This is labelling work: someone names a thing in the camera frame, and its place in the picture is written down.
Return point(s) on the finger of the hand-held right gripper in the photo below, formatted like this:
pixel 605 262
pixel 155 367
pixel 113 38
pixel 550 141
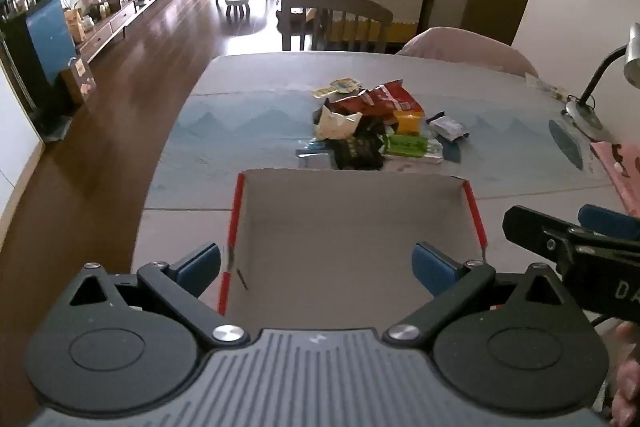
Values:
pixel 530 224
pixel 610 221

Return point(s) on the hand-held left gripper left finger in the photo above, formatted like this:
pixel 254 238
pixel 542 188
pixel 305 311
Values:
pixel 200 268

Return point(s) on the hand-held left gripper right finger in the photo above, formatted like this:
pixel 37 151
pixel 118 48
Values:
pixel 432 271

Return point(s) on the cardboard box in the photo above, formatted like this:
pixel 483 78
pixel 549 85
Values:
pixel 340 227

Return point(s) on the brown foil snack packet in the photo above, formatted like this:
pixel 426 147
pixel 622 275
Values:
pixel 350 104

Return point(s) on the person's right hand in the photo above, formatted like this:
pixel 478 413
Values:
pixel 629 372

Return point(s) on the pink patterned cloth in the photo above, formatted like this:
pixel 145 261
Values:
pixel 622 177

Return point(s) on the metal desk lamp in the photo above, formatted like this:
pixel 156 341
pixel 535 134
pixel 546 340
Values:
pixel 582 109

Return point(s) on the green snack packet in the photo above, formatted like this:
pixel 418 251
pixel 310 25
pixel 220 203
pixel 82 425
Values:
pixel 407 147

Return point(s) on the small white snack packet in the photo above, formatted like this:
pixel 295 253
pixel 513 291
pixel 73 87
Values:
pixel 447 127

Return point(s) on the clear plastic wrapper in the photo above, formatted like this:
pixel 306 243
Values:
pixel 545 88

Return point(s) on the black snack packet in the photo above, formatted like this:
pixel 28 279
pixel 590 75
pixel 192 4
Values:
pixel 357 152

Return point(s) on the yellow orange snack packet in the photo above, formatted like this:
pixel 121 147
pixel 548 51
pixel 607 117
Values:
pixel 407 122

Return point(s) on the blue snack packet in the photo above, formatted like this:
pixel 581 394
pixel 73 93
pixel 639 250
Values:
pixel 312 157

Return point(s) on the cream snack packet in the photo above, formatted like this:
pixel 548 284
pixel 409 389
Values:
pixel 335 124

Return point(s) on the red snack packet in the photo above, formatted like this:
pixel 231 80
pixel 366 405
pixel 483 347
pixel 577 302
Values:
pixel 395 97

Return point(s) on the pink chair cushion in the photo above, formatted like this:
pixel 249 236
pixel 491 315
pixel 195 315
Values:
pixel 465 49

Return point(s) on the yellow cartoon snack packet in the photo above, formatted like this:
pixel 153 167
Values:
pixel 340 85

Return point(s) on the white cabinet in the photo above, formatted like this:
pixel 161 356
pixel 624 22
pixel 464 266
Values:
pixel 17 142

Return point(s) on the brown paper bag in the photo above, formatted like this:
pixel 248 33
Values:
pixel 79 82

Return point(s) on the wooden television cabinet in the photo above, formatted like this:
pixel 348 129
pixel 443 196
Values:
pixel 125 14

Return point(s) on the small wooden stool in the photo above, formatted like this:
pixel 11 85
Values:
pixel 237 4

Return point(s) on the cream sofa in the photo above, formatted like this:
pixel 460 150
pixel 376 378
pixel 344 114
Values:
pixel 375 7

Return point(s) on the black cabinet with blue panel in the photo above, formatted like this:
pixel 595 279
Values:
pixel 42 42

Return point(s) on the wooden dining chair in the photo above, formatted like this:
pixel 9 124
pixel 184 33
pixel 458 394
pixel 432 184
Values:
pixel 335 4

